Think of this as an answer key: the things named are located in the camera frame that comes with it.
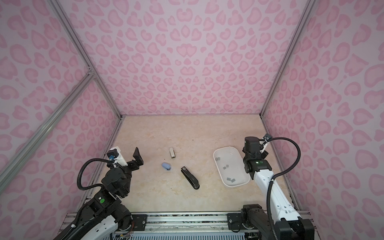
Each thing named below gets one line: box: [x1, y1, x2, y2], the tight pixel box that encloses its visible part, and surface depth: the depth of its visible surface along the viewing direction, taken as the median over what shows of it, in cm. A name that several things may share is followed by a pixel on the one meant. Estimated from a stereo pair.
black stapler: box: [181, 166, 200, 190], surface depth 87 cm
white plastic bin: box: [213, 146, 251, 188], surface depth 92 cm
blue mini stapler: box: [161, 162, 172, 171], surface depth 93 cm
